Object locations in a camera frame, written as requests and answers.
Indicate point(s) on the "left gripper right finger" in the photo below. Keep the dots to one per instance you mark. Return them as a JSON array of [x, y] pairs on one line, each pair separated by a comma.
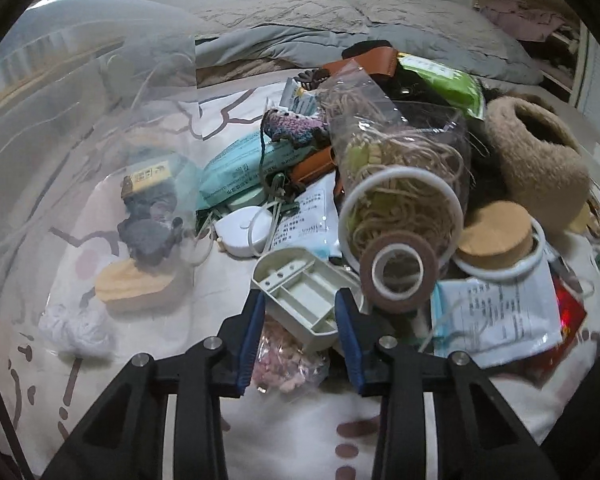
[[479, 436]]

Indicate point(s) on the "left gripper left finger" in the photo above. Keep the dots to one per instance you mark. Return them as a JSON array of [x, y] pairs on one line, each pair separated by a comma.
[[121, 435]]

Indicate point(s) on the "white paper ball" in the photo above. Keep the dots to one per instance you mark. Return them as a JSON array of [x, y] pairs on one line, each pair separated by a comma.
[[81, 332]]

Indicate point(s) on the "wooden oval piece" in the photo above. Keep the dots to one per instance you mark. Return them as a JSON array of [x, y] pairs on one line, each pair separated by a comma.
[[124, 286]]

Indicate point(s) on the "blue brown crochet piece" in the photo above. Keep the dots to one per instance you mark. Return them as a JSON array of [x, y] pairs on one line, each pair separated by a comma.
[[152, 228]]

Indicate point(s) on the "grey plastic tray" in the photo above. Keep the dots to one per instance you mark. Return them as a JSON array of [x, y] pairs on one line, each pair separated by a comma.
[[301, 291]]

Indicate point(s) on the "yellow tissue packet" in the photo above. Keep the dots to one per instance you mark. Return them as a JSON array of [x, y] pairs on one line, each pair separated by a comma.
[[140, 180]]

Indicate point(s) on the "white printed mask packet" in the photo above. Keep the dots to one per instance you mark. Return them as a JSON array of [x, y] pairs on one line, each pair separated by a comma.
[[496, 323]]

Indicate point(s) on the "pink beads bag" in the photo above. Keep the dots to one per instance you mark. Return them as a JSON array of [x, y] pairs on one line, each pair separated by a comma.
[[283, 366]]

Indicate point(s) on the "brown tape roll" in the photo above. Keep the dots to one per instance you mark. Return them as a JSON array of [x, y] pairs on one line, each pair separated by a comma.
[[398, 272]]

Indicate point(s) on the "white round tape measure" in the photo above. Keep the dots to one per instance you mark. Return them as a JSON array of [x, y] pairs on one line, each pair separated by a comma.
[[243, 233]]

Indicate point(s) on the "clear plastic storage bin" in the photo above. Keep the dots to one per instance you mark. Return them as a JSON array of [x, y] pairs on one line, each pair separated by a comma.
[[90, 90]]

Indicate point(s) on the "white foil pouch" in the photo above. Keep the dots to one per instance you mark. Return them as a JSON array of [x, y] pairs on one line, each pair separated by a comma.
[[314, 226]]

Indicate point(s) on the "beige fluffy earmuffs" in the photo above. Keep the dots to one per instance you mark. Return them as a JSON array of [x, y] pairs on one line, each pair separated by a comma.
[[540, 160]]

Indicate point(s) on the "clear jar with twine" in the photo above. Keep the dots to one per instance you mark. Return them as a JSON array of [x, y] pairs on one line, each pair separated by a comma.
[[404, 166]]

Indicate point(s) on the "teal mask packet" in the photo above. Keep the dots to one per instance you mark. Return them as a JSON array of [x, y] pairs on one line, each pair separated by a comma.
[[236, 169]]

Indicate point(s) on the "green wet wipes pack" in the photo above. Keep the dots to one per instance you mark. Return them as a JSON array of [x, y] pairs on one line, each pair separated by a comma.
[[458, 88]]

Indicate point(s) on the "purple crochet piece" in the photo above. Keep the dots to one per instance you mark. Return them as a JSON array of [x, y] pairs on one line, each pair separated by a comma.
[[301, 131]]

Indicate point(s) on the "grey quilt blanket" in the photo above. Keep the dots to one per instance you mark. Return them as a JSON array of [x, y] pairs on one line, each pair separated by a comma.
[[246, 38]]

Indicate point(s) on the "cork lid with ring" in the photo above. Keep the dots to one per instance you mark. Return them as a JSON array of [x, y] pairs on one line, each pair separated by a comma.
[[500, 242]]

